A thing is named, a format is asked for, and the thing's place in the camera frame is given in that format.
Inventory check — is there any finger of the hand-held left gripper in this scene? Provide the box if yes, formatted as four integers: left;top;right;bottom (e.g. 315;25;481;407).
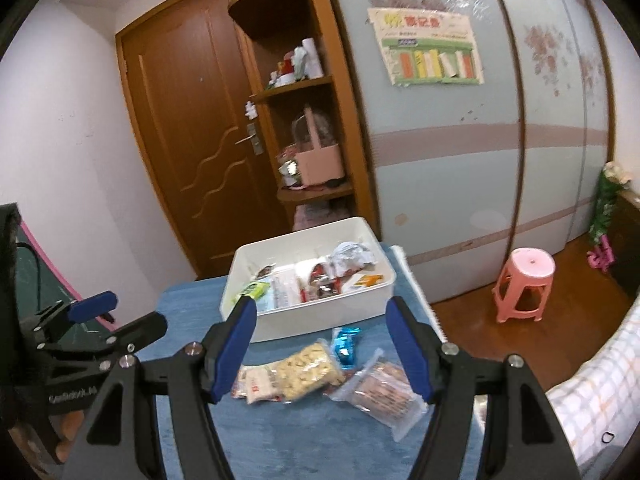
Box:
67;290;119;325
95;311;169;363

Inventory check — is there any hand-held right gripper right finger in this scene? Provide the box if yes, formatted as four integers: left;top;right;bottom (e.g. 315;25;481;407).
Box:
385;295;583;480

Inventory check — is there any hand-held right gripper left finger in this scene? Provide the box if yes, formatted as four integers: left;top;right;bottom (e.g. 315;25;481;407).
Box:
60;296;258;480

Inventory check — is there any clear bag of brown cookies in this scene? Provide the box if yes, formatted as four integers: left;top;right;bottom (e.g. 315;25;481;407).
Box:
325;347;433;443

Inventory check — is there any blue candy packet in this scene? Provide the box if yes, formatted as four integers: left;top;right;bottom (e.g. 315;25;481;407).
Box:
331;326;362;368

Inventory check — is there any green snack packet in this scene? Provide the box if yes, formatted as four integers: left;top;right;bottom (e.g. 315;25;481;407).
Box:
232;280;271;306

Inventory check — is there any clear bag of puffed snacks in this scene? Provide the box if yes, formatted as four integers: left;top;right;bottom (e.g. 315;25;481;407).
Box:
270;339;347;403

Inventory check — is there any white orange oat bar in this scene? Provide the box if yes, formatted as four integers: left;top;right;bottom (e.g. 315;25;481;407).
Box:
345;272;386;291

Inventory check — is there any large white packet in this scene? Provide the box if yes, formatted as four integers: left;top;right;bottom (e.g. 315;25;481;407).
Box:
260;265;303;311

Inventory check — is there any white plastic bin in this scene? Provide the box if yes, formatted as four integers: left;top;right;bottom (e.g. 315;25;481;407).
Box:
220;216;397;343

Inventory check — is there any silver snack packet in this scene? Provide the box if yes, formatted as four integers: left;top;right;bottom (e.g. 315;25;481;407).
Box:
330;241;376;278

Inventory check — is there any red white jujube packet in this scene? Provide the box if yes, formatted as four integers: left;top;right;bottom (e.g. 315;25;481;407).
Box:
307;258;343;301

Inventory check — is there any person's left hand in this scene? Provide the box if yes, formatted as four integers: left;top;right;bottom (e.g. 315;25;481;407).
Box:
50;407;86;466

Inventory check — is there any pink plastic stool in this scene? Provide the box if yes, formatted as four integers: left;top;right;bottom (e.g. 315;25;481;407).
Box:
492;247;557;323

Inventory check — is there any pink folded cloth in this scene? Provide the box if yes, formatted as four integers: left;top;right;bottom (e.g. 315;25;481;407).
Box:
292;202;346;233

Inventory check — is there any grey floral wardrobe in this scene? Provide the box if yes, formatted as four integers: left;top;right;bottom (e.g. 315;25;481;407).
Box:
320;0;621;306

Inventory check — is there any checked blanket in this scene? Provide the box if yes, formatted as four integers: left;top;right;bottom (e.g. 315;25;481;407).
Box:
542;300;640;480

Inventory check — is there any pile of shiny wrappers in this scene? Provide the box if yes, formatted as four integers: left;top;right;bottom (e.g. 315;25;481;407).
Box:
276;147;301;188

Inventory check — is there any pink basket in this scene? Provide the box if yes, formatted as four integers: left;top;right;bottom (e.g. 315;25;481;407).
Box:
295;105;346;187

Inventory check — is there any brown wooden door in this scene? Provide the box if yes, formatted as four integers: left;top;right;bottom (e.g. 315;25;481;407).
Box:
115;0;291;281

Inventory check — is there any wooden corner shelf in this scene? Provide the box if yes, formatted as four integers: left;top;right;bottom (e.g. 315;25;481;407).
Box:
222;0;381;246

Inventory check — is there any clear plastic dome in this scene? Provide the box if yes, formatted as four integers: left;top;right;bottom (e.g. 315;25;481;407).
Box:
291;112;336;153

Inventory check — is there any dark wooden cabinet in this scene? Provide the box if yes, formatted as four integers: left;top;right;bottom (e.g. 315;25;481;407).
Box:
607;192;640;301

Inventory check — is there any green artificial flower bunch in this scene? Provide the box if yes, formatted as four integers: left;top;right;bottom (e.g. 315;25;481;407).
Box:
587;161;632;246

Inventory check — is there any white paper roll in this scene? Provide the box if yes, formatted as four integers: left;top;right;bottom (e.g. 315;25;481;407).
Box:
300;37;325;81

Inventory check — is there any green chalkboard with pink frame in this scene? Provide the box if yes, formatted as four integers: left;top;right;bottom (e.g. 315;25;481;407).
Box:
17;217;116;333

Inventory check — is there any black cable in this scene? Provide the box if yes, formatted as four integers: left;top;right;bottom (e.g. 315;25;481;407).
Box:
14;241;45;281

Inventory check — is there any metal door handle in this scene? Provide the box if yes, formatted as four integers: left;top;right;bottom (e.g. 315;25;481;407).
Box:
235;122;265;156

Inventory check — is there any wall poster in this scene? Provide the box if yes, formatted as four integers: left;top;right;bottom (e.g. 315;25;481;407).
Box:
366;6;485;88

